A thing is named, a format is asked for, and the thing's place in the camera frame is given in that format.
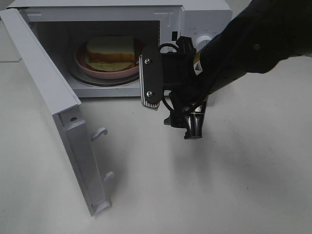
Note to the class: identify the pink round plate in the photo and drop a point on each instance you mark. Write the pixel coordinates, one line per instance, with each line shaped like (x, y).
(79, 59)

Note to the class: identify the white bread sandwich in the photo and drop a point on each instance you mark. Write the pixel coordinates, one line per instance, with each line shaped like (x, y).
(112, 53)

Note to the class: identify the upper white power knob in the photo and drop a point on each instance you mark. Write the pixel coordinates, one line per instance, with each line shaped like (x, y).
(202, 41)

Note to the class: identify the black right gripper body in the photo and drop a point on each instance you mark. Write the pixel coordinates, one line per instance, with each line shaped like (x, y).
(191, 93)

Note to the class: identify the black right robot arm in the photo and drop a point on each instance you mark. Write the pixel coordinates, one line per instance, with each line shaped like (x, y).
(255, 41)

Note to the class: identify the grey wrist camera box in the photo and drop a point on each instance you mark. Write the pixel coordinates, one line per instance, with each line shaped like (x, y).
(159, 72)

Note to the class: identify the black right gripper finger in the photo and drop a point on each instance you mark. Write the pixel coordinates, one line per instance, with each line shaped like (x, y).
(185, 45)
(194, 121)

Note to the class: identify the glass microwave turntable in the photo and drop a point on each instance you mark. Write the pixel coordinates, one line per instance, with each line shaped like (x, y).
(103, 82)

